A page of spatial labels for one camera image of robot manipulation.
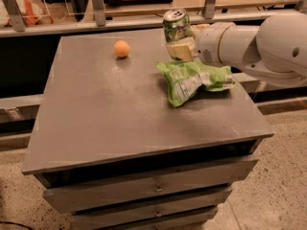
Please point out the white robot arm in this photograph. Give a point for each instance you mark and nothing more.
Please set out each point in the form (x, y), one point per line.
(274, 52)

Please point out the drawer knob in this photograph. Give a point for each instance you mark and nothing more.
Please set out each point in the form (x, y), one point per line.
(158, 189)
(158, 214)

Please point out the grey metal bracket left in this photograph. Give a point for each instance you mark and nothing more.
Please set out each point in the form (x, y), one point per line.
(17, 21)

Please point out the orange white cloth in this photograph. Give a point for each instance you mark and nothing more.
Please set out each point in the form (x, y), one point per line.
(31, 12)

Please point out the middle drawer knob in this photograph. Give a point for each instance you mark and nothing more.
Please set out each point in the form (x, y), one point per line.
(158, 214)

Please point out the grey drawer cabinet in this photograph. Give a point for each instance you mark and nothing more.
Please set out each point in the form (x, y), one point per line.
(105, 135)

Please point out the green chip bag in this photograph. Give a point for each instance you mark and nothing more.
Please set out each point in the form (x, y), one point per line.
(186, 78)

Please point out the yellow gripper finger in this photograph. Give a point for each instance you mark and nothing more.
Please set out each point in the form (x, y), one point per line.
(196, 29)
(183, 49)

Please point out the green soda can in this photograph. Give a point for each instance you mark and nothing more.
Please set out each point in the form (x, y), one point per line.
(176, 25)

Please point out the orange fruit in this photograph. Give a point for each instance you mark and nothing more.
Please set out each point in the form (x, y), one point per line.
(121, 49)

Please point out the grey metal bracket right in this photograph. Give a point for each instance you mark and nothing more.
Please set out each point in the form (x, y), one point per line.
(208, 9)

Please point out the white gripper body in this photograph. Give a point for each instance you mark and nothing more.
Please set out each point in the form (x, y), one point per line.
(208, 43)

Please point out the grey metal bracket middle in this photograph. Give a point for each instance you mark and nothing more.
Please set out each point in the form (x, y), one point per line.
(99, 12)

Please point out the grey metal bracket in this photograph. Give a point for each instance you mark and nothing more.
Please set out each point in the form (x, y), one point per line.
(99, 12)
(208, 9)
(17, 21)

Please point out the top drawer knob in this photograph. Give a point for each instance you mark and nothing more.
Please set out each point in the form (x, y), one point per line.
(158, 189)

